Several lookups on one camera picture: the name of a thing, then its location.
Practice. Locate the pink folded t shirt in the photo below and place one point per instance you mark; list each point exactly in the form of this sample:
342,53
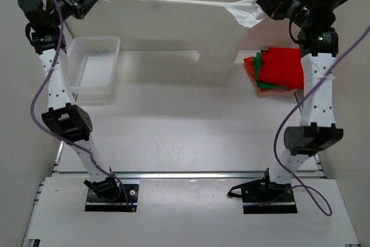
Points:
273,91

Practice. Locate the green folded t shirt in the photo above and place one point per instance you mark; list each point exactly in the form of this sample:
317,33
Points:
257,65

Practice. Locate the white t shirt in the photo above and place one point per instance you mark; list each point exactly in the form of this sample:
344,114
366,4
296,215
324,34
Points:
215,30

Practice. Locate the white plastic basket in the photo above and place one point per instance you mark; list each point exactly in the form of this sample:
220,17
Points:
91,64

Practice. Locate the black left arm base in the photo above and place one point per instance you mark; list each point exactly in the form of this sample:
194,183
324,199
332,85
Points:
108,196

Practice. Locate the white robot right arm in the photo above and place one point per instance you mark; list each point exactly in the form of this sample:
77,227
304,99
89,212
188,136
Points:
319,45

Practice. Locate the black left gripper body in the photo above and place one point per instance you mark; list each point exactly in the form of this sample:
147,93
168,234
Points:
66,4

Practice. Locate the red folded t shirt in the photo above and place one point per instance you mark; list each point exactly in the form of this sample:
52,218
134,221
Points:
282,67

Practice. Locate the orange folded t shirt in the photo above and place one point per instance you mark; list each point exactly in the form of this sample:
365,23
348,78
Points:
251,67

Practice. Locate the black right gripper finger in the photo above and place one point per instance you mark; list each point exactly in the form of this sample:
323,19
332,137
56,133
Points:
270,4
273,9

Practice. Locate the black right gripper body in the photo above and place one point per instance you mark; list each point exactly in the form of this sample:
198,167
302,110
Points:
296,8

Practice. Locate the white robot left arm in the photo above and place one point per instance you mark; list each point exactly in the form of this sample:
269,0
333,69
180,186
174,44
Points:
63,119

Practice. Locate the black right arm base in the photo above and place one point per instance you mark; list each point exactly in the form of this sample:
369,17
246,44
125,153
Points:
262,197

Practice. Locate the aluminium table rail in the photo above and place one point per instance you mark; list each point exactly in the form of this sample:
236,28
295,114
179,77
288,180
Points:
191,175

